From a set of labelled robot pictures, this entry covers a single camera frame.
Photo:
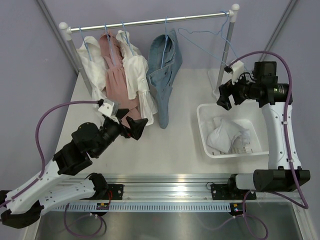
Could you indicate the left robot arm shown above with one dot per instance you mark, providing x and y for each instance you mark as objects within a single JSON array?
[{"x": 88, "y": 141}]

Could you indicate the metal clothes rack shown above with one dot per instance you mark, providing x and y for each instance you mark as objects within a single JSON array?
[{"x": 67, "y": 32}]

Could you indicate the blue denim skirt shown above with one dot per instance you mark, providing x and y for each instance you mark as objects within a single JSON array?
[{"x": 161, "y": 80}]

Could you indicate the white shirt on hanger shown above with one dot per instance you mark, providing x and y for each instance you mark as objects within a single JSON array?
[{"x": 96, "y": 69}]

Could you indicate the blue hanger of dress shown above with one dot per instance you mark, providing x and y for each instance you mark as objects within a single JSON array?
[{"x": 109, "y": 45}]

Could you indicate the blue hanger of denim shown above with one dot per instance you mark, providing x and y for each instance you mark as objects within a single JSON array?
[{"x": 165, "y": 42}]

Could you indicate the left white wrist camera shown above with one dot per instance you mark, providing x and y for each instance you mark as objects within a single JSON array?
[{"x": 109, "y": 109}]

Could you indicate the light blue white skirt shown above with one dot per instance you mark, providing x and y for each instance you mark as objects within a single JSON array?
[{"x": 228, "y": 135}]

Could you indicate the blue hanger of blouse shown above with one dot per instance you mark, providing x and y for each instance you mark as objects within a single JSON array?
[{"x": 126, "y": 38}]

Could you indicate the white slotted cable duct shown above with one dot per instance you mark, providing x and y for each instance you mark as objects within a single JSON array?
[{"x": 148, "y": 207}]

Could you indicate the white plastic basket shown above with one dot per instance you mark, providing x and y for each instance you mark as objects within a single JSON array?
[{"x": 247, "y": 115}]

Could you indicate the white ruffled blouse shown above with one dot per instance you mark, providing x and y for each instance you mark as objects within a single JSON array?
[{"x": 136, "y": 68}]

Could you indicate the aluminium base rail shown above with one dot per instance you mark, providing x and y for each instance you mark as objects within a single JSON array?
[{"x": 166, "y": 187}]

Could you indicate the pink dress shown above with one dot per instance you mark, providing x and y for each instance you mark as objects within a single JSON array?
[{"x": 115, "y": 78}]

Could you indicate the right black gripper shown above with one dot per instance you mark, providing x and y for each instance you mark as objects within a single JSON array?
[{"x": 225, "y": 91}]

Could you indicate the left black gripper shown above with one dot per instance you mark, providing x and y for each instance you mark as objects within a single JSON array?
[{"x": 136, "y": 126}]

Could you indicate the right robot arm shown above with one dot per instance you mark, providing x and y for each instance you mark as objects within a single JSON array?
[{"x": 284, "y": 172}]

